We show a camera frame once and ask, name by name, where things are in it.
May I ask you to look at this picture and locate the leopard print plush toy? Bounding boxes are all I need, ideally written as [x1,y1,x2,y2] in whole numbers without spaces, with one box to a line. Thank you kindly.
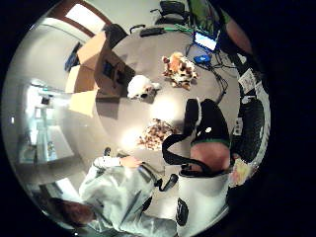
[137,118,181,152]

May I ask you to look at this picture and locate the the person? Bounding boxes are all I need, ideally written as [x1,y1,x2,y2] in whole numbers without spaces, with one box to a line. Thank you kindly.
[48,154,180,237]

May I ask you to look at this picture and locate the black chair armrest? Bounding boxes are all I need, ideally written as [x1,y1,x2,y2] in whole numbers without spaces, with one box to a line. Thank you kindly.
[137,163,181,194]

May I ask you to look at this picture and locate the orange spotted plush toy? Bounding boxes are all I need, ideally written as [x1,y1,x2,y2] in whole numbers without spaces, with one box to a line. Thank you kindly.
[161,51,199,91]

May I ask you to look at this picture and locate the blue device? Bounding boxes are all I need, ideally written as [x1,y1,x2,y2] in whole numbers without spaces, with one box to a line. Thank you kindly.
[193,53,212,65]

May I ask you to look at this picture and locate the white plush toy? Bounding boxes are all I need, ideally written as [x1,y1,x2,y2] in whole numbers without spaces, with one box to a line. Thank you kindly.
[126,74,162,101]

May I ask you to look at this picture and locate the open laptop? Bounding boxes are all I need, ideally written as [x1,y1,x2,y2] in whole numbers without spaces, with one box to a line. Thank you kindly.
[192,29,221,53]

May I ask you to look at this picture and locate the white background desk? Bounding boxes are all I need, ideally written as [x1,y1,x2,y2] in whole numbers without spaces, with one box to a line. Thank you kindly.
[18,123,75,166]

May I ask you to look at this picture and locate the open cardboard box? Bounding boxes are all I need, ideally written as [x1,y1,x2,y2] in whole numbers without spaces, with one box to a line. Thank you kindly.
[64,31,136,119]

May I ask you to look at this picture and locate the black keyboard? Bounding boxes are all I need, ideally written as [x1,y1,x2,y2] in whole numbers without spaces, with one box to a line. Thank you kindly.
[139,27,166,39]

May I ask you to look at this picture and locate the blue object behind box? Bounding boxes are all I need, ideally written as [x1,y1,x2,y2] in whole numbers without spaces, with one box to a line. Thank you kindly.
[64,52,80,73]

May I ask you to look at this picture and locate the black office chair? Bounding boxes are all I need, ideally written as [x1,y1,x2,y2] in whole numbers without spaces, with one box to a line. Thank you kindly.
[150,0,192,26]
[104,23,146,47]

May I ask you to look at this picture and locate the brown framed window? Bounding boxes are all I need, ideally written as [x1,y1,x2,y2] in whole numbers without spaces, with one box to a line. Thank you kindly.
[53,0,113,38]

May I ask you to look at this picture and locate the black cable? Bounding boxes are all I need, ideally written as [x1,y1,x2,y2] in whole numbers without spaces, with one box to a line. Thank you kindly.
[184,43,230,105]

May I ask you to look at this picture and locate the green cable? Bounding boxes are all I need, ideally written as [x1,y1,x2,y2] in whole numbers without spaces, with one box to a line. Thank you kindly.
[163,25,196,35]

